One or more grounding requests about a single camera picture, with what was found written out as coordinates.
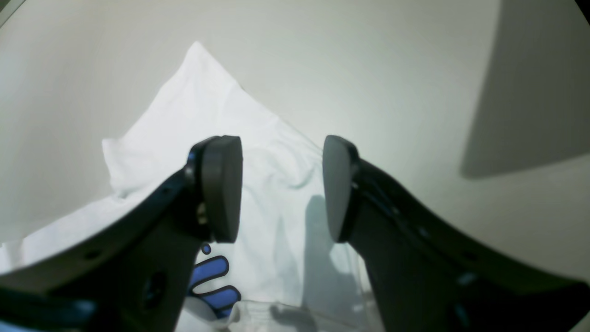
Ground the white printed t-shirt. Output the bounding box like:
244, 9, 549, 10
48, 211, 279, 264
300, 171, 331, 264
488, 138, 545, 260
1, 42, 384, 332

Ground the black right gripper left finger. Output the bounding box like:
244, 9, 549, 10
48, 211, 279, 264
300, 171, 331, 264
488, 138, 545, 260
1, 135, 243, 332

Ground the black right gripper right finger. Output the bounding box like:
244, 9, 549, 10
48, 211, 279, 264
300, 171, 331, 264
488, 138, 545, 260
322, 135, 589, 332

